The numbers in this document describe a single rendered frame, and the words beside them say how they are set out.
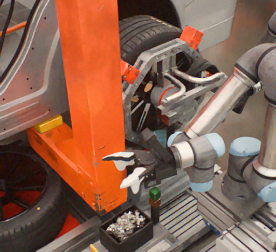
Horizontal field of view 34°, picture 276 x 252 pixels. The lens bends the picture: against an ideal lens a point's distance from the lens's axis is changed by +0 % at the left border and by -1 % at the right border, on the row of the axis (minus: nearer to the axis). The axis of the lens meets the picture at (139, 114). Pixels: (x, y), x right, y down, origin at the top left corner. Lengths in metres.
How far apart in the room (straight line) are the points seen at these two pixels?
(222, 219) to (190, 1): 1.30
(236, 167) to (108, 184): 0.61
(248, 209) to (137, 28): 0.99
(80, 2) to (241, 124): 2.25
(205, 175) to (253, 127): 2.16
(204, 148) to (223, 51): 3.24
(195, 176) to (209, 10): 1.58
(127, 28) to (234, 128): 1.57
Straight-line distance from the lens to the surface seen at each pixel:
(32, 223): 2.20
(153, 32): 2.15
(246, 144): 1.69
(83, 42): 1.59
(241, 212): 1.76
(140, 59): 2.08
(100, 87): 1.72
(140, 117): 2.35
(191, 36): 2.21
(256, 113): 3.70
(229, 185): 1.77
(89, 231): 2.28
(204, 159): 1.36
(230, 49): 4.59
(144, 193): 2.63
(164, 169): 1.34
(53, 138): 2.33
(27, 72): 2.20
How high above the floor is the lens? 2.10
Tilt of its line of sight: 36 degrees down
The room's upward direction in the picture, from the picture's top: 2 degrees counter-clockwise
